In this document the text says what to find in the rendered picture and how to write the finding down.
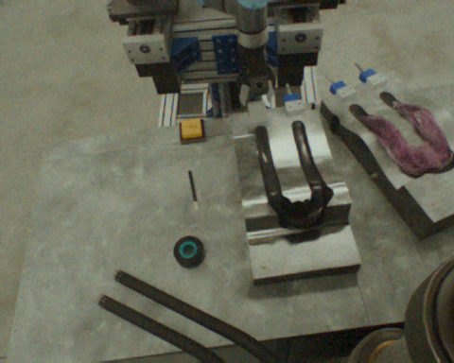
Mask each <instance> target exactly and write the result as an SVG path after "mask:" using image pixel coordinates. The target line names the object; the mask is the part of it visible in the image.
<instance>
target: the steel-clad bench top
mask: <svg viewBox="0 0 454 363"><path fill-rule="evenodd" d="M413 91H414V92H415V93H417V94H418V95H420V96H422V97H425V98H429V99H432V100H434V101H436V102H439V103H440V104H441V105H443V106H444V107H445V109H446V110H447V111H448V112H449V114H451V117H453V119H454V83H453V84H448V85H443V86H433V87H428V88H423V89H413ZM321 104H322V103H321ZM321 104H316V106H317V108H318V111H319V116H320V118H321V120H322V123H323V130H324V133H325V139H326V141H327V144H328V149H329V151H330V153H331V156H332V160H333V162H334V163H335V166H336V168H337V169H338V170H339V172H340V173H341V176H342V177H343V178H344V182H345V183H346V185H347V190H348V192H349V195H350V198H351V202H352V203H351V210H350V213H349V217H348V220H349V224H350V227H351V232H352V235H353V237H354V241H355V244H356V247H357V251H358V256H359V258H360V263H361V265H360V267H359V269H358V271H357V272H351V273H345V274H341V275H329V276H324V277H319V278H313V279H303V280H297V281H291V282H281V283H275V284H270V285H254V284H253V270H252V265H251V260H250V255H249V244H248V239H247V235H246V225H245V219H244V215H243V204H242V203H235V199H238V198H239V197H241V194H240V190H239V179H238V174H237V169H236V155H235V150H234V139H233V134H232V130H231V124H230V117H222V118H218V119H212V120H204V132H205V139H206V142H203V143H194V144H189V145H183V146H182V145H181V143H180V124H178V125H173V126H168V127H158V128H153V129H148V130H134V131H129V132H124V133H114V134H110V135H104V136H94V137H90V138H84V139H75V140H70V141H65V142H59V143H50V144H45V145H44V155H43V158H42V162H41V167H40V175H39V179H38V183H37V192H36V197H35V199H34V208H33V212H32V217H31V220H30V229H29V233H28V238H27V245H26V253H25V262H24V265H23V269H22V274H21V282H20V286H19V290H18V299H17V303H16V307H15V315H14V320H13V323H12V327H11V336H10V340H9V351H8V356H7V360H6V363H95V362H100V361H112V360H116V359H122V358H128V357H139V356H145V355H151V354H166V353H172V352H182V351H183V350H181V349H180V348H176V347H175V346H173V345H171V344H170V343H168V342H165V341H163V340H162V339H160V338H158V337H157V336H154V335H152V334H151V333H148V332H147V331H145V330H144V329H141V328H139V327H138V326H135V325H134V324H132V323H129V322H128V321H126V320H123V319H122V318H120V317H118V316H117V315H115V314H112V313H111V312H110V311H108V310H105V309H103V308H102V307H99V306H98V305H97V304H96V298H97V297H98V296H99V295H101V294H103V295H106V296H108V297H110V298H113V300H115V301H118V302H120V303H122V304H125V305H126V306H127V307H130V308H131V309H133V310H136V311H138V312H139V313H141V314H144V315H145V316H147V317H150V318H151V319H153V320H157V321H158V322H160V323H162V324H163V325H165V326H167V327H169V328H170V329H173V330H175V331H176V332H178V333H181V334H183V335H184V336H187V337H189V338H192V339H194V340H195V341H196V342H198V343H200V344H201V345H204V347H206V348H211V347H217V346H222V345H234V344H235V343H233V342H232V341H230V340H229V339H227V338H224V337H222V336H219V335H218V334H216V333H214V332H212V331H211V330H209V329H206V328H204V327H203V326H200V325H199V324H198V323H195V322H194V321H192V320H189V319H187V318H186V317H183V316H182V315H180V314H177V313H176V312H174V311H173V310H170V309H169V308H167V307H164V306H163V305H161V304H158V303H157V302H155V301H153V300H151V299H150V298H147V297H145V296H144V295H141V294H139V293H138V292H137V291H134V290H132V289H131V288H128V287H126V286H125V285H122V284H120V283H119V282H117V281H115V280H114V279H113V273H114V272H115V271H116V270H117V269H120V270H122V271H124V272H127V273H129V275H131V276H134V277H135V278H137V279H140V280H141V281H143V282H146V283H148V284H149V285H153V286H154V287H156V288H159V289H161V290H162V291H164V292H166V293H167V294H169V295H172V296H173V297H175V298H178V299H180V300H181V301H184V302H186V303H188V304H191V305H192V306H194V307H197V308H199V309H200V310H202V311H204V312H205V313H207V314H210V315H211V316H213V317H216V318H218V319H219V320H223V321H224V322H226V323H229V324H230V325H232V326H234V327H236V328H237V329H240V330H242V331H243V332H245V333H247V334H249V335H250V336H253V337H254V338H256V339H257V340H258V341H261V340H266V339H272V338H283V337H293V336H304V335H310V334H316V333H327V332H332V331H338V330H344V329H355V328H359V327H366V326H377V325H382V324H388V323H394V322H404V320H405V311H406V310H407V305H408V303H409V301H410V296H411V294H413V292H414V291H415V290H416V289H417V287H418V286H419V285H420V284H421V283H422V282H423V281H424V280H425V279H426V278H427V277H428V276H429V274H430V273H431V272H433V271H434V270H435V269H436V268H437V267H439V266H440V265H441V264H442V263H443V262H445V260H447V259H449V258H450V257H451V256H454V225H452V226H451V227H449V228H446V229H444V230H442V231H439V232H438V233H436V234H433V235H432V236H430V237H427V238H425V239H423V240H422V241H419V240H418V239H417V237H416V236H415V234H413V232H412V231H411V230H410V228H409V227H408V225H407V224H406V222H405V221H404V220H403V218H401V216H400V215H399V214H398V212H396V211H395V209H394V208H393V206H392V205H391V203H390V202H389V200H388V199H386V197H385V196H384V195H383V193H382V192H381V190H379V187H377V186H376V185H375V183H374V181H373V180H372V179H371V178H370V176H369V174H367V173H366V171H365V170H364V168H363V167H362V166H361V164H360V163H359V162H358V161H357V159H356V158H355V157H354V155H353V154H352V152H351V151H350V149H348V148H347V146H346V145H345V144H344V142H343V141H342V140H341V138H340V137H339V136H338V134H337V133H335V135H334V133H332V131H331V130H330V129H329V127H330V124H328V121H327V120H325V117H323V115H322V114H321V113H320V107H321ZM222 121H223V123H222ZM223 127H224V128H223ZM188 171H192V178H193V183H194V186H195V193H196V197H197V201H198V204H199V210H198V211H195V204H194V200H193V197H192V189H191V184H190V180H189V173H188ZM187 235H192V236H195V237H197V238H198V239H199V240H200V241H201V243H202V244H203V246H204V251H205V255H204V260H203V261H202V263H201V264H200V265H199V266H198V267H195V268H191V269H187V268H183V267H181V266H180V264H179V263H177V261H176V259H175V257H174V255H173V247H174V245H175V244H176V242H177V241H178V240H180V238H181V237H185V236H187ZM361 297H362V298H361ZM369 324H370V325H369Z"/></svg>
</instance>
